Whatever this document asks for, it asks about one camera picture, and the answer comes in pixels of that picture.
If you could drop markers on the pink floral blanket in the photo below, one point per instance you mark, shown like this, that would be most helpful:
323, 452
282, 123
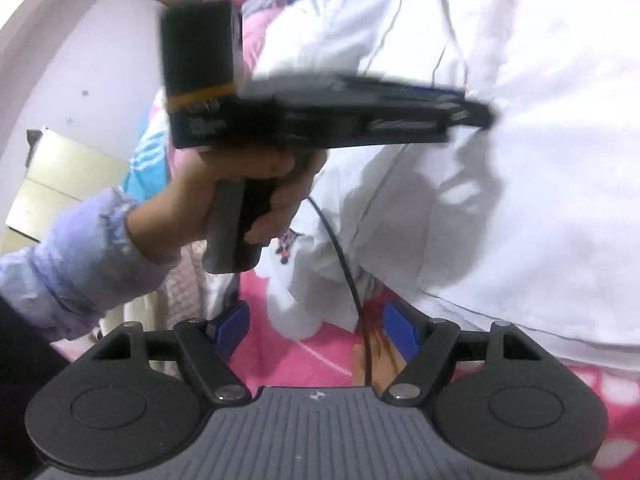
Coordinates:
310, 355

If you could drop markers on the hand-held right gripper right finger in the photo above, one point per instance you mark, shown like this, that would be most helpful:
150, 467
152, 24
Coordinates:
400, 331

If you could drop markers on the person's left hand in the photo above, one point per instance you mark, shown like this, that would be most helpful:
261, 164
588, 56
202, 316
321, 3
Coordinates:
175, 210

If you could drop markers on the pink knitted cloth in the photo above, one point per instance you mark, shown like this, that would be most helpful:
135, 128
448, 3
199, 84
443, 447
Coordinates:
185, 280

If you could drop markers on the pink teal patchwork quilt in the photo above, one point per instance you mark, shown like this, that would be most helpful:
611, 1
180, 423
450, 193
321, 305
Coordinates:
150, 155

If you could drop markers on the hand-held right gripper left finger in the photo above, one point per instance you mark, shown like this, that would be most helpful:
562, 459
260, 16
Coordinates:
232, 329

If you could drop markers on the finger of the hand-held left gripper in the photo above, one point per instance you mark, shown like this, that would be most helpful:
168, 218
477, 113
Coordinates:
425, 122
425, 92

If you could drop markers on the white sweatshirt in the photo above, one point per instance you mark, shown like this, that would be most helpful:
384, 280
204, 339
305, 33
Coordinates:
475, 210

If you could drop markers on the cream wardrobe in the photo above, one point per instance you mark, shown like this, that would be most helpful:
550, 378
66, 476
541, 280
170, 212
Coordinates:
65, 185

